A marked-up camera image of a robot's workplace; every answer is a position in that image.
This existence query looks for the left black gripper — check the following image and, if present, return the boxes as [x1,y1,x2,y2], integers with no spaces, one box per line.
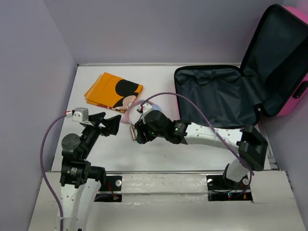
[81,111,121,158]

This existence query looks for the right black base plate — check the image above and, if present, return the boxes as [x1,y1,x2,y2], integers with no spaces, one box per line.
[206,175,253,202]

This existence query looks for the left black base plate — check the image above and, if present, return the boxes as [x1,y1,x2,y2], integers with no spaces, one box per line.
[94,175,122,203]

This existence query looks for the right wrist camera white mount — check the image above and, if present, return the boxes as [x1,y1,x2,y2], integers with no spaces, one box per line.
[137,103,154,115]

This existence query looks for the pink hard-shell suitcase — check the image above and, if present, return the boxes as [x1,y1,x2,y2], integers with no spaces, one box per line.
[174,4,308,128]

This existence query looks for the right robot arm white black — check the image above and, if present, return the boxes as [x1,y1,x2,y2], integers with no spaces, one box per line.
[134,110,268,189]

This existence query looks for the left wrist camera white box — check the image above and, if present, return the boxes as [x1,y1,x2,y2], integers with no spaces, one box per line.
[65,107,89,123]

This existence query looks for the pink and blue headphones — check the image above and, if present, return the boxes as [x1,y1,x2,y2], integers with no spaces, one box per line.
[120,100,162,125]

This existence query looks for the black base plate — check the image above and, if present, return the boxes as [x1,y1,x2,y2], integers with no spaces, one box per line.
[206,175,253,202]
[94,175,122,203]

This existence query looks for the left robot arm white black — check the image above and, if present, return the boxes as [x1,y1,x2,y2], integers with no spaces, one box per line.
[57,108,121,231]

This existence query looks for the orange Mickey Mouse cloth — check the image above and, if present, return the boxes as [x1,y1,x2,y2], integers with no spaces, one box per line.
[84,72,143,113]

